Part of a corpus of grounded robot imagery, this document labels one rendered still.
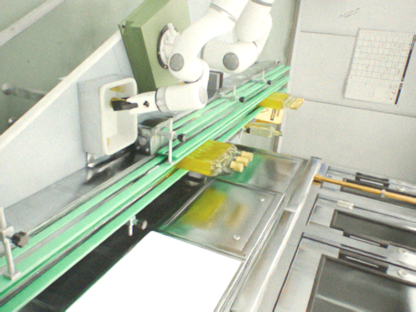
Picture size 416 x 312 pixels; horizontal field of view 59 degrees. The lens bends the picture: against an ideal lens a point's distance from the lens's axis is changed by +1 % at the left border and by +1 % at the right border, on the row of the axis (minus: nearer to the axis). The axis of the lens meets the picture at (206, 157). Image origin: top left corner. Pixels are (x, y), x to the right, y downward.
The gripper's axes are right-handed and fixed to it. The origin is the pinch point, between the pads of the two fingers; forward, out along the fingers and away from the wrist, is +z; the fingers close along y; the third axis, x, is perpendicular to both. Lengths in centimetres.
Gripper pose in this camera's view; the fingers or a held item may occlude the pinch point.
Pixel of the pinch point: (122, 104)
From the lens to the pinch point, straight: 119.2
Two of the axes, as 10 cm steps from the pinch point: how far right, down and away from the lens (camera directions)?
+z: -8.9, 0.2, 4.5
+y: 4.2, -3.5, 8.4
